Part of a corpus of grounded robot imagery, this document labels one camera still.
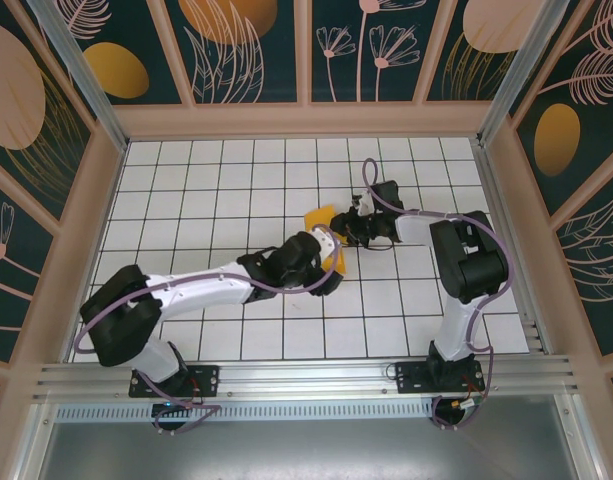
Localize orange square paper sheet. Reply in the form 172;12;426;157
303;203;347;277

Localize grey metal panel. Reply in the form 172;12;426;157
15;394;605;480

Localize small board with blue light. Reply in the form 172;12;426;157
150;398;197;416

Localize long aluminium mounting rail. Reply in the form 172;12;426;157
33;353;582;402

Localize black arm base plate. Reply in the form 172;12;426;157
394;359;485;396
129;363;221;399

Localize aluminium corner post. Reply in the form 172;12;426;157
477;0;573;147
35;0;130;154

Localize yellow plug with wires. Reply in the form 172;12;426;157
448;397;485;414

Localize slotted grey cable duct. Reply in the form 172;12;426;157
54;402;437;422

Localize aluminium side rail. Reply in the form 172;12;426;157
473;142;546;355

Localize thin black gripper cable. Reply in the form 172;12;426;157
355;234;400;253

